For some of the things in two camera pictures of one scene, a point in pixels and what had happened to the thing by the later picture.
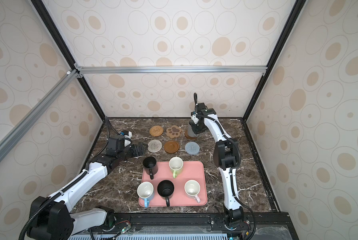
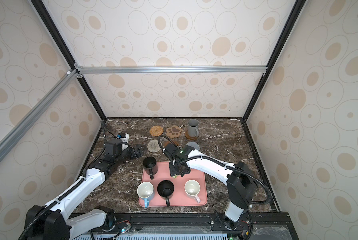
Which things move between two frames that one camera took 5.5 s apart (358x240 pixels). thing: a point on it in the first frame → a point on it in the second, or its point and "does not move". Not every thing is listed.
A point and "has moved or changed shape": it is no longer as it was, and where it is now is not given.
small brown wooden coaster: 171,147 has moved or changed shape
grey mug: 190,131 does not move
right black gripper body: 198,127 → 174,171
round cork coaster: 156,130 does not move
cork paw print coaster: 173,132 does not move
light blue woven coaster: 192,148 does not move
